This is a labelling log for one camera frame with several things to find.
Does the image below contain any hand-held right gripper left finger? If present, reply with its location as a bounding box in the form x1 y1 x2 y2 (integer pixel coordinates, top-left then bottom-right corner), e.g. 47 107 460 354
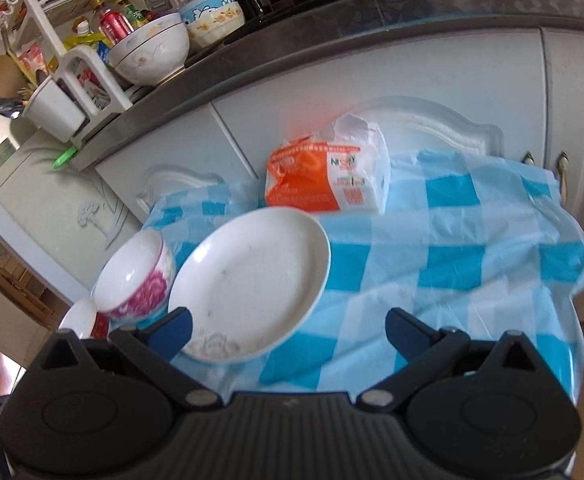
36 306 223 413

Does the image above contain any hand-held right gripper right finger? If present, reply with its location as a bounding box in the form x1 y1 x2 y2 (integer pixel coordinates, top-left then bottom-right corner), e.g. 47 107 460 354
357 306 544 413

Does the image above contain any pink floral bowl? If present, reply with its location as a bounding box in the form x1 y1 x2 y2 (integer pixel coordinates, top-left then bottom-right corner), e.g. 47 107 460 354
93 230 174 323

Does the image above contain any large white plate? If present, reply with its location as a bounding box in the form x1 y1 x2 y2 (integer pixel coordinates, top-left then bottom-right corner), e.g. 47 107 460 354
168 206 332 363

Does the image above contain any blue checkered tablecloth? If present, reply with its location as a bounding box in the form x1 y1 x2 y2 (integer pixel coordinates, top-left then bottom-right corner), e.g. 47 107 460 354
89 149 584 406

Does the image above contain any red and white bowl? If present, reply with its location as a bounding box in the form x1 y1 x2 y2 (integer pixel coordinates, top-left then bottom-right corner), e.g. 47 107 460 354
58 297 110 339

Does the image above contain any white flower print fridge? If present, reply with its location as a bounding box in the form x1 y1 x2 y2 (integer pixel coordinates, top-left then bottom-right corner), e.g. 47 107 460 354
0 127 145 311

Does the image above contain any orange tissue pack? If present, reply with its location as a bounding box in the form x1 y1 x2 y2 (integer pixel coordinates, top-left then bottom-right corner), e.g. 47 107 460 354
264 112 392 217

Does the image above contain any green clip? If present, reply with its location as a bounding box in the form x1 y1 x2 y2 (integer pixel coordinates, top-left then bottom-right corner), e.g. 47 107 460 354
54 145 80 168

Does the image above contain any white seasoning rack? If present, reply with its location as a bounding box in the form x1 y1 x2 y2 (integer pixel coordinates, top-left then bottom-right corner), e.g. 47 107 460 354
0 0 183 146

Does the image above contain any white gold rim bowl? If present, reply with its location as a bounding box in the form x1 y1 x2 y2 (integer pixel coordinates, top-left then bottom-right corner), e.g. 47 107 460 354
108 11 190 86

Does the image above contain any wooden spatula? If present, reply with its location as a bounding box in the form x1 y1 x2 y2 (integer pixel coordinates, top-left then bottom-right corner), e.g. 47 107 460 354
0 55 28 101

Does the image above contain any yellow oil bottle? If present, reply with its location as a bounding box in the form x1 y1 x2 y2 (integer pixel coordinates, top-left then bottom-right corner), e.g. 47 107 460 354
64 20 110 51

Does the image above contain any yellow floral bowl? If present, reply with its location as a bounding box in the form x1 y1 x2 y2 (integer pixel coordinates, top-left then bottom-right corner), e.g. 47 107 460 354
181 0 246 50

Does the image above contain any red can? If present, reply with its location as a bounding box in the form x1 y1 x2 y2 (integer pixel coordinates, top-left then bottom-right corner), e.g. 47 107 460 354
99 10 133 43

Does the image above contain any steel edged kitchen counter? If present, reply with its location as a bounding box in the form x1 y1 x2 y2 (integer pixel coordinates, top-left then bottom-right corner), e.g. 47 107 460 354
69 0 584 171

